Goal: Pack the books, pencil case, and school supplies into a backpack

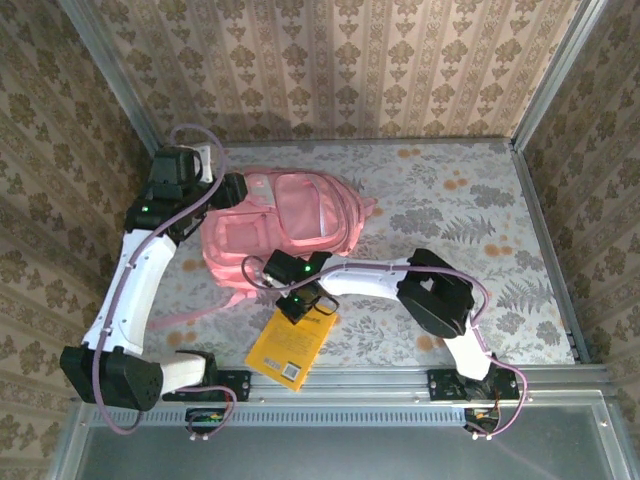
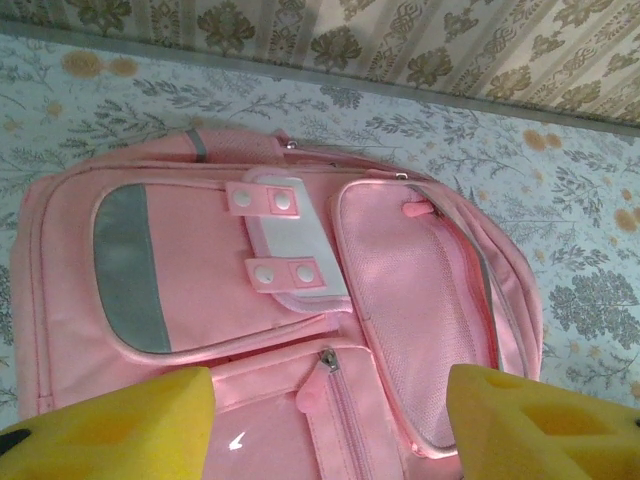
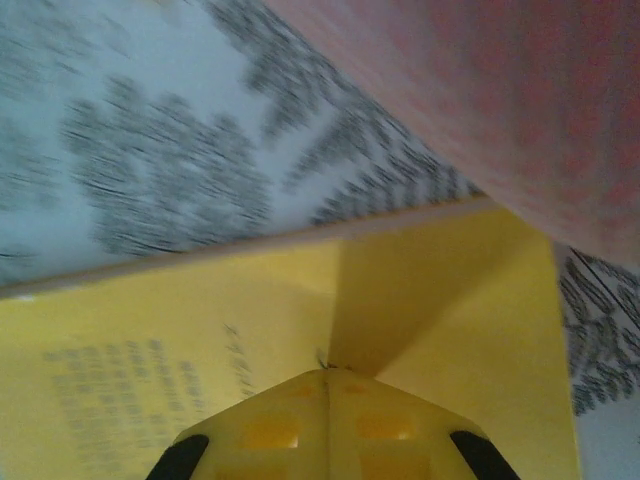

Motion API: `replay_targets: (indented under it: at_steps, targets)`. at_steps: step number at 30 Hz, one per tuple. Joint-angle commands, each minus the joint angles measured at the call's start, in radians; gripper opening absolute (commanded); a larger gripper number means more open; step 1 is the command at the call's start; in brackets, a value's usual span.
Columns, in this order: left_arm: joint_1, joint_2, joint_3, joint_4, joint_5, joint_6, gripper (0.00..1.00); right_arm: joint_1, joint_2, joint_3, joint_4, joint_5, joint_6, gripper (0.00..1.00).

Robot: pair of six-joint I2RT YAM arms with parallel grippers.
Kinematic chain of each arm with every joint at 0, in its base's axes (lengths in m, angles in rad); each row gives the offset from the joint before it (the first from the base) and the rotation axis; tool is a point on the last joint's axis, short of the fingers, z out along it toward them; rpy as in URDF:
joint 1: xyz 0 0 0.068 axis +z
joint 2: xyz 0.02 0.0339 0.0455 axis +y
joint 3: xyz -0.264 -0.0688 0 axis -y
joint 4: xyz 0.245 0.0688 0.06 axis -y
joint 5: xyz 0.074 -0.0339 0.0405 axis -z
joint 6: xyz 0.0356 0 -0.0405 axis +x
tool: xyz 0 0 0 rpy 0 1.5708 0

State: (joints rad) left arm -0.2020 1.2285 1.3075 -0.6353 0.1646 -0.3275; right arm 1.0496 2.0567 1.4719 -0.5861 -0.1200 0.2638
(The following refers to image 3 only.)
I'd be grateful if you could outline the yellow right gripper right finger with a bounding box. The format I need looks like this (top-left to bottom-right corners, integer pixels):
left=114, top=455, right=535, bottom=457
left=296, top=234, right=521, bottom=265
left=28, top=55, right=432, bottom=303
left=327, top=372, right=521, bottom=480

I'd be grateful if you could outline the yellow book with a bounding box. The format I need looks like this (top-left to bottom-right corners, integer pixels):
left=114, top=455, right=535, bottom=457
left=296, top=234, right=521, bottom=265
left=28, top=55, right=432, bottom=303
left=0, top=204, right=586, bottom=480

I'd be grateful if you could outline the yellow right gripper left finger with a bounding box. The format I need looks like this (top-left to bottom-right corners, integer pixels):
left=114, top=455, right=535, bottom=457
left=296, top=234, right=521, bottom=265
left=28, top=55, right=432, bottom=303
left=149, top=370, right=330, bottom=480

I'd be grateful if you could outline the pink backpack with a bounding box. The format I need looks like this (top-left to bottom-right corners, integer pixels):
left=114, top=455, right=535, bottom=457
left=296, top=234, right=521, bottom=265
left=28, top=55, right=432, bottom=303
left=259, top=0, right=640, bottom=266

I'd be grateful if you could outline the floral tablecloth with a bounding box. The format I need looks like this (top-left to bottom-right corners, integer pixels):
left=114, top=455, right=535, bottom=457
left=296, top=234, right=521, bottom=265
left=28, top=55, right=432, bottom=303
left=0, top=0, right=640, bottom=480

